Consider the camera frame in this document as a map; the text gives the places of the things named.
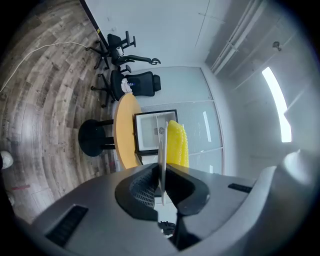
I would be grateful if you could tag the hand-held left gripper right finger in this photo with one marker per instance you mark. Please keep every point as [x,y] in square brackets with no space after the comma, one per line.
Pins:
[215,190]

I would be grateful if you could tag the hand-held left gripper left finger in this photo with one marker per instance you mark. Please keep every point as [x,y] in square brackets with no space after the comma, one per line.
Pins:
[100,215]

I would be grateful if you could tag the yellow corn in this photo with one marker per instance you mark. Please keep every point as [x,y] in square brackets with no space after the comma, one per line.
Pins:
[177,143]

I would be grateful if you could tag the white plastic bin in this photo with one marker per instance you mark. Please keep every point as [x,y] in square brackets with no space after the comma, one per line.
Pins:
[147,135]

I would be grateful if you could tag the round wooden table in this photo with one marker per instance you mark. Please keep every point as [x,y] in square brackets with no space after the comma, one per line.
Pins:
[125,130]

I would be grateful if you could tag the person's white shoe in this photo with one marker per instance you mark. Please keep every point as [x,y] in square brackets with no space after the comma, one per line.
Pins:
[7,160]

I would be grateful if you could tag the long ceiling light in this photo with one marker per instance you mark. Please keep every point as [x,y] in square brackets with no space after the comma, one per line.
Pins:
[276,100]

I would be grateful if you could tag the black office chair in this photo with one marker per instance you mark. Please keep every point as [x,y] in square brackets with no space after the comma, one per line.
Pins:
[142,83]
[115,41]

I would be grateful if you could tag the white crumpled cloth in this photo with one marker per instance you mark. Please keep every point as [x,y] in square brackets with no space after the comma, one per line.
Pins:
[125,85]

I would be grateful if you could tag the small ceiling sensor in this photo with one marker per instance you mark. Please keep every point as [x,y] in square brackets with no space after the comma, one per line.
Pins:
[276,46]

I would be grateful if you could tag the white paper roll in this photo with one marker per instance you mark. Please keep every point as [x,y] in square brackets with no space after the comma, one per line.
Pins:
[119,51]

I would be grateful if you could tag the white ceiling rail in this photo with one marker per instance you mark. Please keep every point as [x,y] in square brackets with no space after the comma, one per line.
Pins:
[233,42]

